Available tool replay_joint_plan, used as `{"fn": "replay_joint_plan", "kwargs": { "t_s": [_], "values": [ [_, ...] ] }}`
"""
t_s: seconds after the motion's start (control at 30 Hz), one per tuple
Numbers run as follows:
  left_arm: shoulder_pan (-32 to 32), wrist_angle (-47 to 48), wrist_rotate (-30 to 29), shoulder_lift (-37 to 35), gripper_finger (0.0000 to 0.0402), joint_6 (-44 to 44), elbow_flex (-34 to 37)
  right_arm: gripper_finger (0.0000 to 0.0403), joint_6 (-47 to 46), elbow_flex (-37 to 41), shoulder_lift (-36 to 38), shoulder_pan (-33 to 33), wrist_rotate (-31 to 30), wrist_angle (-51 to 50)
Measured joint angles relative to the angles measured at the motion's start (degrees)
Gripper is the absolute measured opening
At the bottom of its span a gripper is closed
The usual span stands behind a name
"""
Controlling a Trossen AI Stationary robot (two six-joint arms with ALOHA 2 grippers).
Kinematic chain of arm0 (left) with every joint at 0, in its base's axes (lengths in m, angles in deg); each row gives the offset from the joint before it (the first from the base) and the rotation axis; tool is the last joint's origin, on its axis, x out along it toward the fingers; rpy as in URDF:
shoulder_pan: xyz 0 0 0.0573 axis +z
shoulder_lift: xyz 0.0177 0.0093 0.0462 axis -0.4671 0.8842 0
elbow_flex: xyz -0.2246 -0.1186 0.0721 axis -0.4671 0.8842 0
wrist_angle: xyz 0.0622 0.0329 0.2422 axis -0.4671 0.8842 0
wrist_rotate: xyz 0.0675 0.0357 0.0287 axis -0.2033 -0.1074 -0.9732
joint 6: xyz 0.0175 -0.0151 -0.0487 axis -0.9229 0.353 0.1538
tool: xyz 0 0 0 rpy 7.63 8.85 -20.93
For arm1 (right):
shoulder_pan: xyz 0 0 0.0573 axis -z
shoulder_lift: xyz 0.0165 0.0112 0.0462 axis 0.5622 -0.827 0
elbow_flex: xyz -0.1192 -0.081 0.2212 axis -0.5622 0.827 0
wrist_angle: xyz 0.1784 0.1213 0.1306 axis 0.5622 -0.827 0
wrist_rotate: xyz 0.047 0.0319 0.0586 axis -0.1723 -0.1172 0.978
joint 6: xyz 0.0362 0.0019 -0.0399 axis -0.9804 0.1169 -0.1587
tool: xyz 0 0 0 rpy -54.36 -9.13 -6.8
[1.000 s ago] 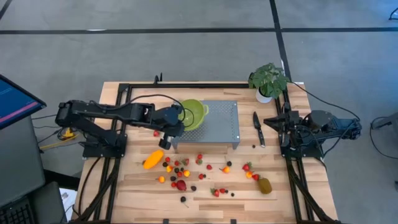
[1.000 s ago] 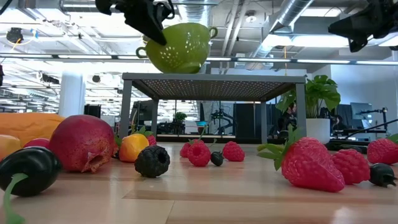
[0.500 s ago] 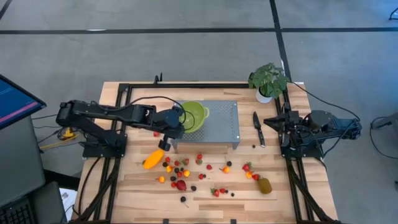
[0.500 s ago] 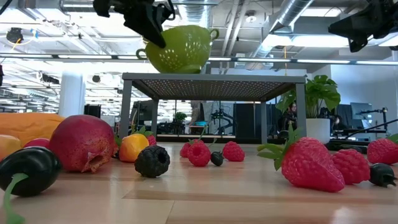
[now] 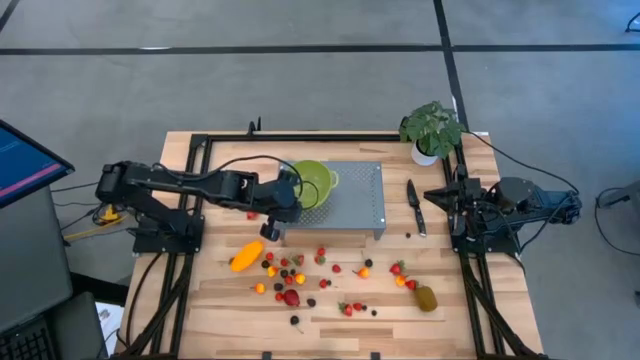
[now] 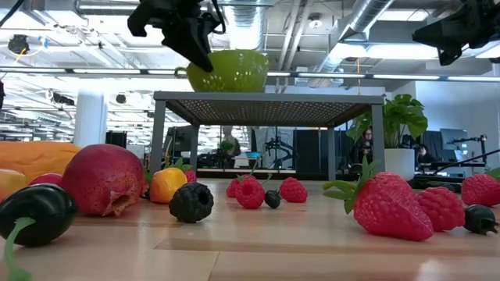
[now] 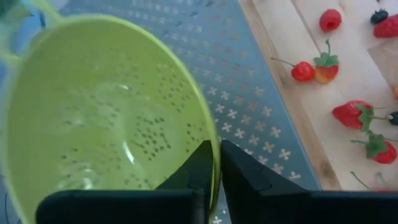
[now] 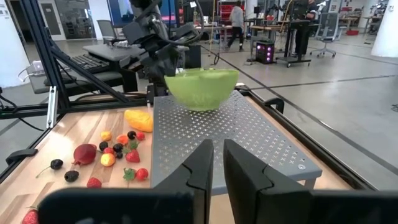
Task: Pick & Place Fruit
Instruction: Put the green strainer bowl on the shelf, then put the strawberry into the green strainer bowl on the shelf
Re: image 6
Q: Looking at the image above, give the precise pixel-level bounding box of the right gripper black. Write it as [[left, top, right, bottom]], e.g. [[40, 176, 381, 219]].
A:
[[412, 0, 500, 66]]

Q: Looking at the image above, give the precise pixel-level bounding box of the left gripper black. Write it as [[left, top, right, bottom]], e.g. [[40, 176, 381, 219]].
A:
[[154, 0, 227, 73]]

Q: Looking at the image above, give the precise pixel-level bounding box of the green plastic colander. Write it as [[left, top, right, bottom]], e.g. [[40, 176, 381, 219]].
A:
[[174, 49, 270, 94]]

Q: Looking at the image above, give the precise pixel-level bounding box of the small yellow-orange peach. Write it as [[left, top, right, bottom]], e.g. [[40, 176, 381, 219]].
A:
[[149, 167, 188, 205], [0, 168, 28, 202]]

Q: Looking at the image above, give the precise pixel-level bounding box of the dark red pomegranate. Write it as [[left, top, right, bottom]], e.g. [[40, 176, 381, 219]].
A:
[[61, 143, 148, 218]]

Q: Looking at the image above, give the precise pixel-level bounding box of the red raspberry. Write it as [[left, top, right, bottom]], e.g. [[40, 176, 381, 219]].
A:
[[234, 176, 266, 210], [416, 186, 466, 233], [278, 176, 309, 204]]

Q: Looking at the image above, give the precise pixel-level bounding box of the green plant in white pot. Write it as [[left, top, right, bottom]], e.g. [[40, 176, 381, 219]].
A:
[[345, 93, 430, 181]]

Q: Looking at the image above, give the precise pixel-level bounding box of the grey perforated metal shelf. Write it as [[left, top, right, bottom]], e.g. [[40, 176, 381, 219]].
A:
[[148, 91, 387, 183]]

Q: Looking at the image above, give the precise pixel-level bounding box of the person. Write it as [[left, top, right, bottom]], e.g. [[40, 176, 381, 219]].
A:
[[416, 144, 437, 165], [353, 127, 376, 175], [220, 125, 242, 169]]

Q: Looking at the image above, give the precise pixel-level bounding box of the background computer monitor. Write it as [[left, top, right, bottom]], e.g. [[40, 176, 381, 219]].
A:
[[440, 128, 469, 151]]

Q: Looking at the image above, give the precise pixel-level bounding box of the white round pillar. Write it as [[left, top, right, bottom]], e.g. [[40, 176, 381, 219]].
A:
[[73, 89, 109, 148]]

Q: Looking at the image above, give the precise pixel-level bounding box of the black partition panel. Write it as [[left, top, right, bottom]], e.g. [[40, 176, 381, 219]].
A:
[[293, 129, 331, 173]]

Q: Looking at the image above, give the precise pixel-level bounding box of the blackberry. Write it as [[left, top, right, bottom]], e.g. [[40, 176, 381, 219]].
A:
[[168, 182, 215, 224]]

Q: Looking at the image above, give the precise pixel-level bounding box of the blueberry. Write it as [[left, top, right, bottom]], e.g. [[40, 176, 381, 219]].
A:
[[463, 204, 500, 236], [264, 190, 282, 209]]

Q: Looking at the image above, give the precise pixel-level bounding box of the large red strawberry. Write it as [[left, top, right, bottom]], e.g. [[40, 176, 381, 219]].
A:
[[322, 155, 434, 242]]

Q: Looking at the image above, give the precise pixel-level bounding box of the red cherry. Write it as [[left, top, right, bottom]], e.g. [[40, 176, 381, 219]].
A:
[[29, 173, 63, 187]]

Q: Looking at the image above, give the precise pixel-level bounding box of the black cherry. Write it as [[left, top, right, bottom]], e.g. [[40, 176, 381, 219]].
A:
[[0, 183, 78, 281]]

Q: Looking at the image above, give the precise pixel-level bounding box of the silver ventilation duct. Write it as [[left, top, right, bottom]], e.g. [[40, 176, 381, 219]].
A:
[[226, 0, 266, 52], [310, 0, 395, 89]]

